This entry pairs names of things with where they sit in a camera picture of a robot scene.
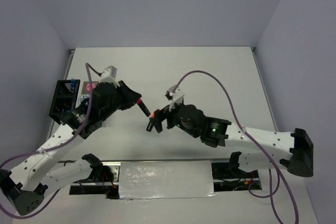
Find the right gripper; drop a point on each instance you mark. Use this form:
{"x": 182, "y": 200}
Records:
{"x": 165, "y": 113}

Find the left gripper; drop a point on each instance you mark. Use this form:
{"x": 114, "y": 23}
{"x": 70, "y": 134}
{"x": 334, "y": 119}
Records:
{"x": 129, "y": 96}

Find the orange highlighter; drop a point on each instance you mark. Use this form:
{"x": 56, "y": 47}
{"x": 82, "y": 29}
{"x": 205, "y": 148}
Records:
{"x": 150, "y": 125}

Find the pink highlighter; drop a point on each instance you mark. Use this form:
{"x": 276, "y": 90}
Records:
{"x": 143, "y": 108}

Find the pink capped glitter jar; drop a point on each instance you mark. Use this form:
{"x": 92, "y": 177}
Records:
{"x": 90, "y": 86}

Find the blue patterned round tin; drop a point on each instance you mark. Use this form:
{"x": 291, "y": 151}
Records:
{"x": 82, "y": 97}

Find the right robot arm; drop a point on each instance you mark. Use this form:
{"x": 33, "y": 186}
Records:
{"x": 256, "y": 149}

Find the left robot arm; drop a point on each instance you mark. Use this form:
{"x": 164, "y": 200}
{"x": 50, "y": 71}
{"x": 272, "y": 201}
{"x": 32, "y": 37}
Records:
{"x": 26, "y": 185}

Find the white slatted container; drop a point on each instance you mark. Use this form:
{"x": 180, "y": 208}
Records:
{"x": 96, "y": 107}

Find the blue item in black container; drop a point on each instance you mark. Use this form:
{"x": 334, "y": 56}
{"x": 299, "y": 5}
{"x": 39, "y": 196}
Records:
{"x": 72, "y": 85}

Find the black slatted container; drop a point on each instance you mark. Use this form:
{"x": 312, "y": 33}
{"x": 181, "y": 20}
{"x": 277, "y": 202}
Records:
{"x": 63, "y": 100}

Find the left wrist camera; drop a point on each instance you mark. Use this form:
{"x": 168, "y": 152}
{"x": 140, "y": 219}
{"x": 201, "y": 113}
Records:
{"x": 109, "y": 75}

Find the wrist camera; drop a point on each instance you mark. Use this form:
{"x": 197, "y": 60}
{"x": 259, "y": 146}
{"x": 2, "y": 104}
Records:
{"x": 175, "y": 97}
{"x": 109, "y": 75}

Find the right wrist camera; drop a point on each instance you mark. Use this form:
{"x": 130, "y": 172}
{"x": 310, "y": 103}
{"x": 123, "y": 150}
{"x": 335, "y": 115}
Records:
{"x": 175, "y": 97}

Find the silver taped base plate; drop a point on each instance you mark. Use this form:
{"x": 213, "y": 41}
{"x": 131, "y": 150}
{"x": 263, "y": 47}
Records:
{"x": 166, "y": 180}

